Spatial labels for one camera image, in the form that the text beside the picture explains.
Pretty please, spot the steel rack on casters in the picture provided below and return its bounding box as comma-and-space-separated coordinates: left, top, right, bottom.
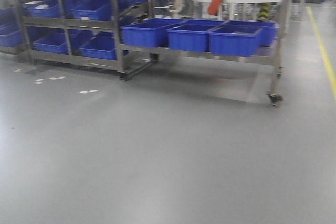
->
111, 0, 290, 106

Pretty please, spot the blue bin lower front middle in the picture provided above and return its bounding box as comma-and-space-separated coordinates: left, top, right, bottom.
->
167, 19, 224, 52

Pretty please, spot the blue bin lower front left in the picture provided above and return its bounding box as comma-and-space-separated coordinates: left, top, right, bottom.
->
121, 18, 185, 48

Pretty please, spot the blue bin lower front right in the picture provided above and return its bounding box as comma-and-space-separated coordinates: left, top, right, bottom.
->
208, 20, 278, 57

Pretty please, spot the blue bin tilted lower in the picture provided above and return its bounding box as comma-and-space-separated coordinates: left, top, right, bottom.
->
79, 32, 117, 61

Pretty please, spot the blue bin tilted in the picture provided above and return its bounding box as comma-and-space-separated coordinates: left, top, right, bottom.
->
79, 32, 117, 61
71, 0, 113, 21

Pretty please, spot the blue bin tilted upper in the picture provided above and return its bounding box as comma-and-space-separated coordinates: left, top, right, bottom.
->
71, 0, 113, 21

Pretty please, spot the steel rack with tilted shelves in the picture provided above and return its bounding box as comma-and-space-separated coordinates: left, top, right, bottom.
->
14, 0, 159, 80

